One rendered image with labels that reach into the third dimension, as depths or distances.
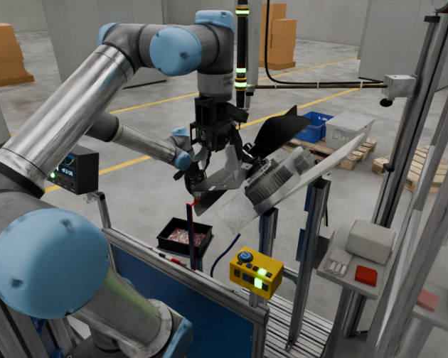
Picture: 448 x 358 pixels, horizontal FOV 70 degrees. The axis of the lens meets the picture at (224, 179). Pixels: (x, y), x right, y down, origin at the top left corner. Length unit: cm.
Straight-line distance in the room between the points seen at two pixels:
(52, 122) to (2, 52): 852
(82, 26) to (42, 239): 690
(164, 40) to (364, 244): 121
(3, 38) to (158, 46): 852
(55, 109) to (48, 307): 29
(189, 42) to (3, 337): 73
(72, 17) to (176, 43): 664
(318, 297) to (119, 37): 219
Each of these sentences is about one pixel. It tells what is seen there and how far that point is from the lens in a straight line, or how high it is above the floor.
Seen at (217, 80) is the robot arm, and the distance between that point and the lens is 67.
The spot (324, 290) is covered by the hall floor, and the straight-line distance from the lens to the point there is 256.
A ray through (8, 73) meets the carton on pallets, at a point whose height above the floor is 25.
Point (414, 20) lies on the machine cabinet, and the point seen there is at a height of 135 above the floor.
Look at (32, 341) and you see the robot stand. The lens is 97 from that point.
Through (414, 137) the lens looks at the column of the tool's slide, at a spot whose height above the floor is 134.
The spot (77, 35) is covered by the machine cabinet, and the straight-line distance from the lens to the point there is 719.
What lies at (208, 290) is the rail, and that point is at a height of 83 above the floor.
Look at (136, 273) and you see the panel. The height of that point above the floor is 63.
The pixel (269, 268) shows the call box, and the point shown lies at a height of 107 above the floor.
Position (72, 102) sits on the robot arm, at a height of 171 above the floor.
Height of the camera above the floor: 186
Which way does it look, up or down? 30 degrees down
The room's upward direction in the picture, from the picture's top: straight up
